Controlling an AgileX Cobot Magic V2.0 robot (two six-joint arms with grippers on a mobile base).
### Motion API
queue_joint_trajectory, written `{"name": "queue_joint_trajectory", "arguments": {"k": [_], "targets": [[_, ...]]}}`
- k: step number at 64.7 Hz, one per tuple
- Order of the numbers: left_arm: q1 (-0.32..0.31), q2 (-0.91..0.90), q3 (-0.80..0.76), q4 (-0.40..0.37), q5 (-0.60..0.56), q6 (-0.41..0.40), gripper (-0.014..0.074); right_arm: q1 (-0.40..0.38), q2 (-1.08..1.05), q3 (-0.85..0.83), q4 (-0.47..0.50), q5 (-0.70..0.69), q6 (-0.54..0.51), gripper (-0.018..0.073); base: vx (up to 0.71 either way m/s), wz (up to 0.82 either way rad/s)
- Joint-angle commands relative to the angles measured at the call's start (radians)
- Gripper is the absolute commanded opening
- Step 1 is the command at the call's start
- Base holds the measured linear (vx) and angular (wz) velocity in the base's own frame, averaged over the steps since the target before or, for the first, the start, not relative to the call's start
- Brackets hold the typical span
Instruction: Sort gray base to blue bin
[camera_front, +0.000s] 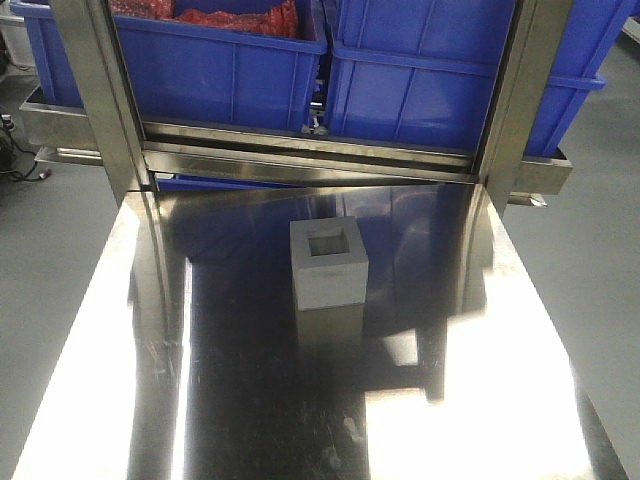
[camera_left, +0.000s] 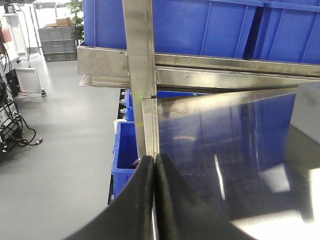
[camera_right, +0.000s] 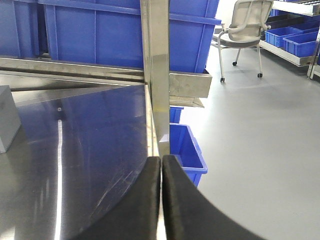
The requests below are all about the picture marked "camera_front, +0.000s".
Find left blue plastic bin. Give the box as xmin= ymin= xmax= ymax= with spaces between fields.
xmin=9 ymin=0 xmax=329 ymax=132

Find gray square foam base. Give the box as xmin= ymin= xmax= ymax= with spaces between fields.
xmin=289 ymin=216 xmax=369 ymax=311

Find right blue plastic bin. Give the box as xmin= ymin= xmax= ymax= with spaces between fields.
xmin=324 ymin=1 xmax=639 ymax=157

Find stainless steel rack frame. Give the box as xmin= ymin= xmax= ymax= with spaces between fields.
xmin=25 ymin=1 xmax=572 ymax=210

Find black floor cables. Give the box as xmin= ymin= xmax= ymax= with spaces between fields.
xmin=0 ymin=113 xmax=53 ymax=184

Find red mesh material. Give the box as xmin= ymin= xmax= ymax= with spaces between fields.
xmin=109 ymin=1 xmax=300 ymax=39

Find blue plastic bin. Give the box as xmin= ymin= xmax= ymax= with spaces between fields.
xmin=324 ymin=1 xmax=639 ymax=157
xmin=9 ymin=0 xmax=329 ymax=132

